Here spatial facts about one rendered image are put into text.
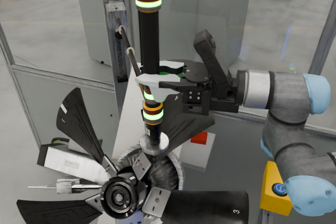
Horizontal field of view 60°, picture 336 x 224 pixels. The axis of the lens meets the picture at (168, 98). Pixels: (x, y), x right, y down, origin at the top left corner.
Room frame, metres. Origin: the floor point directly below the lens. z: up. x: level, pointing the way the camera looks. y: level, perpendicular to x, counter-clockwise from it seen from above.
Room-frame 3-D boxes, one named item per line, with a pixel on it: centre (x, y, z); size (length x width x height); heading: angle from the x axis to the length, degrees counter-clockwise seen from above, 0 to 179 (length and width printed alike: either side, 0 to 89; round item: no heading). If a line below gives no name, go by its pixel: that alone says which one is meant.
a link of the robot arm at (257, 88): (0.47, -0.17, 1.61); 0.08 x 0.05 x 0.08; 171
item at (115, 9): (1.10, 0.20, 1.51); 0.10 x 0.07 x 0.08; 16
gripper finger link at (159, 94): (0.47, 0.02, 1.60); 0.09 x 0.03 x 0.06; 89
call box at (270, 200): (0.66, -0.41, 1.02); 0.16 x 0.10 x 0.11; 161
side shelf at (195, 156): (1.06, -0.04, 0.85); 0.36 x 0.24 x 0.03; 71
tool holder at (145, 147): (0.51, 0.04, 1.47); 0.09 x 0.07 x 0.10; 16
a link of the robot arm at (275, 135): (0.44, -0.24, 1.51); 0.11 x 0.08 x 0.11; 0
